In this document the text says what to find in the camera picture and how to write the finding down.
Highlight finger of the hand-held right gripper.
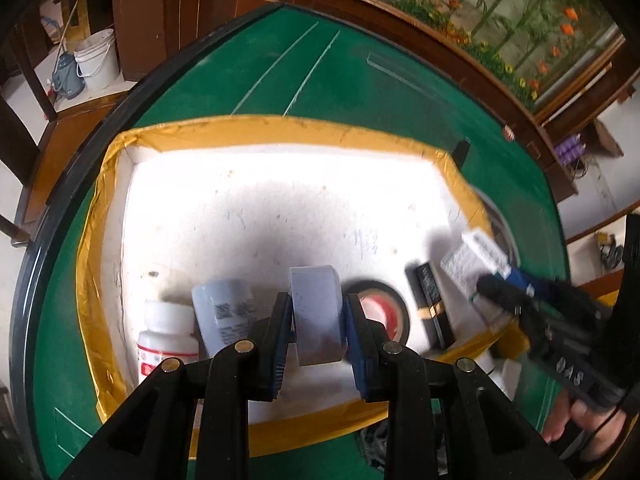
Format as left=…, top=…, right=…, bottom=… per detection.
left=475, top=275, right=531, bottom=321
left=505, top=265, right=556, bottom=301

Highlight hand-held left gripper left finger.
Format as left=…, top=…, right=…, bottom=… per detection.
left=60, top=291, right=296, bottom=480

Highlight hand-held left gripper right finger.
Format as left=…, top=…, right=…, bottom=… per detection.
left=345, top=292, right=576, bottom=480

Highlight blue white medicine box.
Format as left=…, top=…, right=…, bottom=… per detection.
left=440, top=229, right=516, bottom=321

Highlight white charger with prongs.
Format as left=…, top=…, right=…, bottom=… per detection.
left=289, top=264, right=347, bottom=367

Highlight black tape roll red core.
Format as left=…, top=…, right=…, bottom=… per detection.
left=345, top=280, right=412, bottom=348

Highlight black box gold band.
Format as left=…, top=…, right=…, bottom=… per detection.
left=405, top=260, right=456, bottom=351

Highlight white bottle black-white label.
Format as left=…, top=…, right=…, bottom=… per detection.
left=191, top=277, right=261, bottom=361

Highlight white bottle red label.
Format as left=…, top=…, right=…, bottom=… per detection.
left=136, top=300, right=201, bottom=391

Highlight white foam box gold tape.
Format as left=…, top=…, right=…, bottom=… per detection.
left=75, top=115, right=531, bottom=461

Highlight person's right hand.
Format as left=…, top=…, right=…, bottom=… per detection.
left=542, top=390, right=631, bottom=463

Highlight purple bottle pack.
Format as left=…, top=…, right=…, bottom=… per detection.
left=555, top=132, right=586, bottom=166

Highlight flower planter partition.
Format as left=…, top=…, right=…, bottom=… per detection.
left=225, top=0, right=631, bottom=126

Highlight dark wooden chair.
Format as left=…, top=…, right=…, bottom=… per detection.
left=0, top=25, right=131, bottom=246

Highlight white plastic bucket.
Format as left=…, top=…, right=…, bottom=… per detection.
left=74, top=29, right=122, bottom=92

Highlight grey kettle on floor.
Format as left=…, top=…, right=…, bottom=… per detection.
left=51, top=52, right=86, bottom=101

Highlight wooden counter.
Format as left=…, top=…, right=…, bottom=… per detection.
left=75, top=0, right=281, bottom=83

